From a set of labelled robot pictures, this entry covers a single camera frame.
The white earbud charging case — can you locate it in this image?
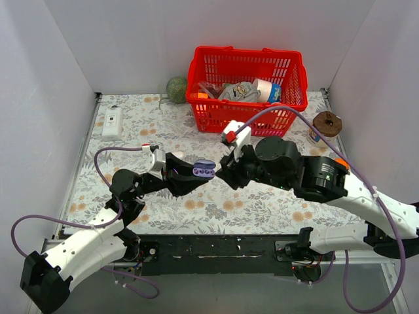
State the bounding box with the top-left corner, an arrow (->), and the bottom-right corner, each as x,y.
172,151 -> 185,160

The purple earbud charging case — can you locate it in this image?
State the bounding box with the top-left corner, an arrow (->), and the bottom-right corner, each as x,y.
192,159 -> 216,179

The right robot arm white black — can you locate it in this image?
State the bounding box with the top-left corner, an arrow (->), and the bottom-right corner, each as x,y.
216,136 -> 418,260

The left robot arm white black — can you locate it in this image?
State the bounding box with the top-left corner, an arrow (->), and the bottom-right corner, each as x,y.
20,149 -> 215,313

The brown lidded jar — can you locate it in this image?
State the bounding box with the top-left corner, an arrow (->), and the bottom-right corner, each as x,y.
307,111 -> 342,148

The white rectangular device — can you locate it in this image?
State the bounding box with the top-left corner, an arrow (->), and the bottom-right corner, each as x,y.
101,107 -> 123,141

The orange fruit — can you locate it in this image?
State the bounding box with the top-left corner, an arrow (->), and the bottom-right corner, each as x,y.
335,158 -> 350,169

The blue white paper roll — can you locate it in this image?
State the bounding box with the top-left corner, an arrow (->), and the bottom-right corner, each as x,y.
253,78 -> 282,103

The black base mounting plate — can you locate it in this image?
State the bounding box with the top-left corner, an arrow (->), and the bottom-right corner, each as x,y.
101,234 -> 338,276

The small orange item in basket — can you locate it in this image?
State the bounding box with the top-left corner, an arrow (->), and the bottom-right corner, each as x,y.
191,92 -> 209,99

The green round melon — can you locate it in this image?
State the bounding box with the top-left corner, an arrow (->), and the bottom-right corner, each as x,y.
166,77 -> 188,103

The dark red snack packet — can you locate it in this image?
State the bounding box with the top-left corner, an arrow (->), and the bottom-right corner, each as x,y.
198,81 -> 224,99

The red plastic shopping basket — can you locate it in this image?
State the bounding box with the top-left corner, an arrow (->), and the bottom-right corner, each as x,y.
186,46 -> 308,133

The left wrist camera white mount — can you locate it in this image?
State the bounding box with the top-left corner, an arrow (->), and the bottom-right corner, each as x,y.
141,144 -> 166,180

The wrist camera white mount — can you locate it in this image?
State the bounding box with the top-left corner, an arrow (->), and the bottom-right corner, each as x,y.
221,120 -> 251,162
141,144 -> 166,180

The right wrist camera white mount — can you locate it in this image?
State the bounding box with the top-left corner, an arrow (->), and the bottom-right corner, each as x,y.
221,120 -> 251,162

